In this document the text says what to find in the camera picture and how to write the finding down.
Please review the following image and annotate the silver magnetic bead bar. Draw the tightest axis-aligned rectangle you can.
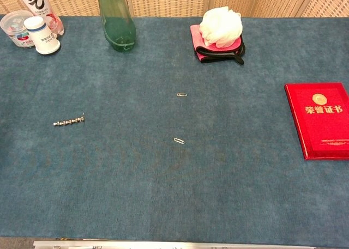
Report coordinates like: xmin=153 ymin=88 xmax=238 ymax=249
xmin=53 ymin=117 xmax=85 ymax=127

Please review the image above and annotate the pink towel with black trim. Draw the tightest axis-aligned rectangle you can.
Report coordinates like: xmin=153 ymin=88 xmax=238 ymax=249
xmin=190 ymin=24 xmax=246 ymax=65

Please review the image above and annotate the blue table carpet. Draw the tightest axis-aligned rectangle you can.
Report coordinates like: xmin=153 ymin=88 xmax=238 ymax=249
xmin=0 ymin=14 xmax=349 ymax=246

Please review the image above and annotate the white mesh bath sponge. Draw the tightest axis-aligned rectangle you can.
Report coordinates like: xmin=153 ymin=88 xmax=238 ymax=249
xmin=198 ymin=5 xmax=244 ymax=47

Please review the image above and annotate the green glass bottle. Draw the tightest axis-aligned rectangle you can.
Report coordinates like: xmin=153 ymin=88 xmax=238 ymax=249
xmin=97 ymin=0 xmax=137 ymax=53

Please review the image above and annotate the woven bamboo screen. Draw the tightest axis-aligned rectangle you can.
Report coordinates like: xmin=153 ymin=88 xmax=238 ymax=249
xmin=0 ymin=0 xmax=349 ymax=18

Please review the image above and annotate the red certificate book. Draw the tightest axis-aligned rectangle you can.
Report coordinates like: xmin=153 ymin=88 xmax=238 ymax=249
xmin=284 ymin=82 xmax=349 ymax=161

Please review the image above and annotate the white bottle with blue band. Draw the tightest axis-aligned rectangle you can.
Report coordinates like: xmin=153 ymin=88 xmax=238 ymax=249
xmin=23 ymin=16 xmax=61 ymax=55

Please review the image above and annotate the pink labelled drink bottle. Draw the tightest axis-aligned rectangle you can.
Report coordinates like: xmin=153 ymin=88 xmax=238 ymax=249
xmin=14 ymin=0 xmax=65 ymax=37

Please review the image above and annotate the clear plastic container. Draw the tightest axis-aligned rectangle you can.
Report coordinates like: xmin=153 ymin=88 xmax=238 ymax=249
xmin=0 ymin=10 xmax=35 ymax=48

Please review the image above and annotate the aluminium table edge rail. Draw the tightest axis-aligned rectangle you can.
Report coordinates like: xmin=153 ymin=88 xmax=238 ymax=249
xmin=32 ymin=239 xmax=317 ymax=249

